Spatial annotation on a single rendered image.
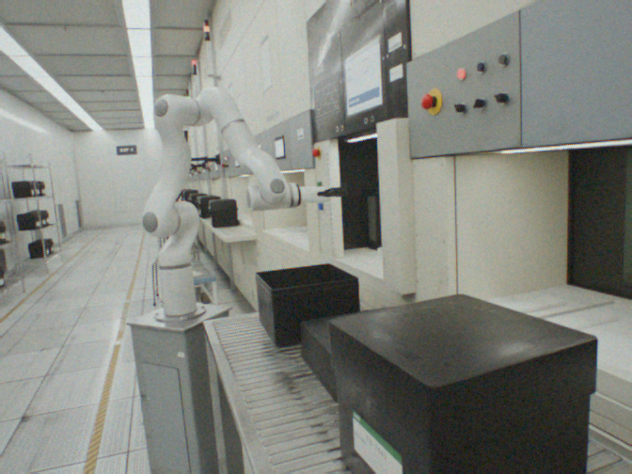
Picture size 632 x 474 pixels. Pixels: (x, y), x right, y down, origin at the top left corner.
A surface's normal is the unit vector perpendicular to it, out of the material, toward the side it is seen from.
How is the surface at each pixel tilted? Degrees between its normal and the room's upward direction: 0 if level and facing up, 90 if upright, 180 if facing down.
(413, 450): 90
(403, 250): 90
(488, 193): 90
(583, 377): 90
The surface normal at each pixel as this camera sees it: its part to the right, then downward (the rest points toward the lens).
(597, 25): -0.94, 0.11
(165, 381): -0.43, 0.15
